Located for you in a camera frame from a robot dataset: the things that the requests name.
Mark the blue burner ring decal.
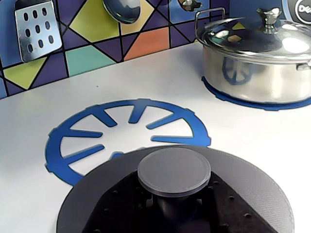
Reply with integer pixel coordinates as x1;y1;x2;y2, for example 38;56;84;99
201;76;311;112
44;98;211;187

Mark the dark grey round knobbed lid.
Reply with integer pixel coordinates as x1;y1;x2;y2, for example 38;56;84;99
56;145;296;233

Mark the shiny steel pot lid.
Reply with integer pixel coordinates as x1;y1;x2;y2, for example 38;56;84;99
196;7;311;61

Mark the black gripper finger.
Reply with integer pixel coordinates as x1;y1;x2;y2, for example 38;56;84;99
206;171;280;233
82;172;171;233

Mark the small steel utensil head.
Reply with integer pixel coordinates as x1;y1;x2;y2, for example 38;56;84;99
177;0;203;12

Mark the steel ladle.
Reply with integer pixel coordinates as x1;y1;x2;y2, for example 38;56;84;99
102;0;142;25

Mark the steel slotted spatula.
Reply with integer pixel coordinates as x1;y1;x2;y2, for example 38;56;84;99
14;0;63;63

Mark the black monitor with white logo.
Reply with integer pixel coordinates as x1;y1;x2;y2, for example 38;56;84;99
281;0;311;25

